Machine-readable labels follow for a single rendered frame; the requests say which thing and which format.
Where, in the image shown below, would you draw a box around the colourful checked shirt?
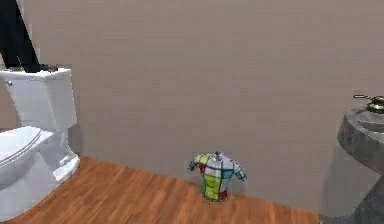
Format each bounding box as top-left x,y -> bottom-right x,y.
187,150 -> 248,203

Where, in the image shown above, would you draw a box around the white toilet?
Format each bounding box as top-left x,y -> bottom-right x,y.
0,67 -> 81,222

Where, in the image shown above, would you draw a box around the brass tap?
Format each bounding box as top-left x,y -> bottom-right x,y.
352,94 -> 384,115

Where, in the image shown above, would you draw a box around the grey stone pedestal sink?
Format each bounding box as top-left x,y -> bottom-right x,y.
322,107 -> 384,224

